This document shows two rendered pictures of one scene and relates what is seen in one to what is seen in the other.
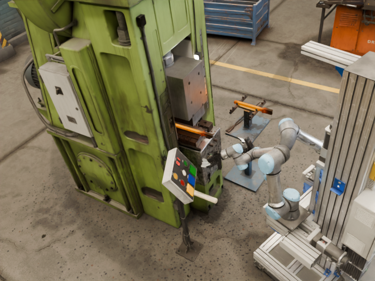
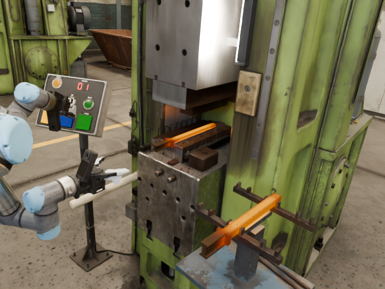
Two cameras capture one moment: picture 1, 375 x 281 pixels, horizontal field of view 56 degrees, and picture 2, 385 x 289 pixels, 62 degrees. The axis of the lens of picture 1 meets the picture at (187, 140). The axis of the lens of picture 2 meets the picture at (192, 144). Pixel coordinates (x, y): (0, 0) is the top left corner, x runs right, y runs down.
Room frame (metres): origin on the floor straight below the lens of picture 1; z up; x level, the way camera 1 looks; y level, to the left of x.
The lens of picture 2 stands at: (2.48, -1.49, 1.58)
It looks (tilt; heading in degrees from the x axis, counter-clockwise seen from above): 23 degrees down; 90
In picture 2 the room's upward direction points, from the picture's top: 4 degrees clockwise
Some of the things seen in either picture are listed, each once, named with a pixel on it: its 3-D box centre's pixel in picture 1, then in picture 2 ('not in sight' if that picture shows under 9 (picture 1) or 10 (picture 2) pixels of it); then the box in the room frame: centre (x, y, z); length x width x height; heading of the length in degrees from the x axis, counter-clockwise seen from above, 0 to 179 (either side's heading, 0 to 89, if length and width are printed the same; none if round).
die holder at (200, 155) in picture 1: (187, 149); (199, 184); (2.54, 0.01, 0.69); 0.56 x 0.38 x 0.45; 53
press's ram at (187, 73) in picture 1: (176, 83); (209, 35); (2.52, 0.01, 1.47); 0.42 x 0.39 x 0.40; 53
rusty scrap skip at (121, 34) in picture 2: not in sight; (129, 50); (0.69, 6.87, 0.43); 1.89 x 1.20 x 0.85; 139
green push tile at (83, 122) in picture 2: (192, 170); (84, 122); (1.93, 0.00, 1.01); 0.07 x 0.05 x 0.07; 168
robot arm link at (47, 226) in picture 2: not in sight; (43, 220); (2.00, -0.62, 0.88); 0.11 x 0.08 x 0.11; 171
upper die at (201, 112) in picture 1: (178, 109); (197, 87); (2.49, 0.04, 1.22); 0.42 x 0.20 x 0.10; 53
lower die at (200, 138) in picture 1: (181, 132); (193, 137); (2.49, 0.04, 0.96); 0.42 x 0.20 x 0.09; 53
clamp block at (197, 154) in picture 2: (205, 125); (203, 158); (2.54, -0.19, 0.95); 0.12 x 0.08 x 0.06; 53
